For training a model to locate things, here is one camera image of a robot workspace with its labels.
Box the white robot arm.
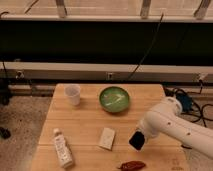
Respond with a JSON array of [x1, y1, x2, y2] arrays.
[[136, 97, 213, 159]]

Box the white sponge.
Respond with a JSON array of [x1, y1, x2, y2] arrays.
[[99, 127, 115, 150]]

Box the red chili pepper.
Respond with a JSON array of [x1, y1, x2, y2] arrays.
[[119, 161, 146, 171]]

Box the green bowl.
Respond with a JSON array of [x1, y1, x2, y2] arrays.
[[99, 86, 130, 113]]

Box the blue power box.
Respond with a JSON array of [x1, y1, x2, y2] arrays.
[[176, 94, 192, 112]]

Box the translucent plastic cup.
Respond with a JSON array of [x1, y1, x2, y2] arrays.
[[64, 84, 81, 106]]

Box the white plastic bottle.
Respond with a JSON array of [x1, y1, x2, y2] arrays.
[[53, 128, 74, 168]]

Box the black object on floor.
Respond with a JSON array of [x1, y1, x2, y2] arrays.
[[0, 127, 11, 139]]

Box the black floor cables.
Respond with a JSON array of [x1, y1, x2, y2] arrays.
[[165, 87, 213, 150]]

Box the black hanging cable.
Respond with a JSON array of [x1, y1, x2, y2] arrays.
[[124, 13, 165, 83]]

